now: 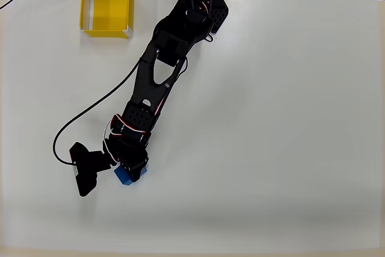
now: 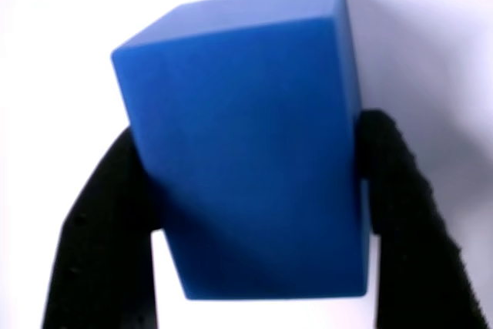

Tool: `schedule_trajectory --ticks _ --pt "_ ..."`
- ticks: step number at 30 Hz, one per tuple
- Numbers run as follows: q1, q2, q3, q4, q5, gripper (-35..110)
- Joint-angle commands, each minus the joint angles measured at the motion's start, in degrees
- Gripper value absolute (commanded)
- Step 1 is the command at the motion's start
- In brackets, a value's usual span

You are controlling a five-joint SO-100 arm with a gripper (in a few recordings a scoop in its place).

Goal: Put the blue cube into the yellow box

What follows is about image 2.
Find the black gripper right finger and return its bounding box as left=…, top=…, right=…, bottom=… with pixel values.
left=356, top=109, right=493, bottom=329

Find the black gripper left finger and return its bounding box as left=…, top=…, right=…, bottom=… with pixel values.
left=41, top=126, right=166, bottom=329

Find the blue rectangular block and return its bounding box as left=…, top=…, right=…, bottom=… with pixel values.
left=110, top=0, right=371, bottom=301

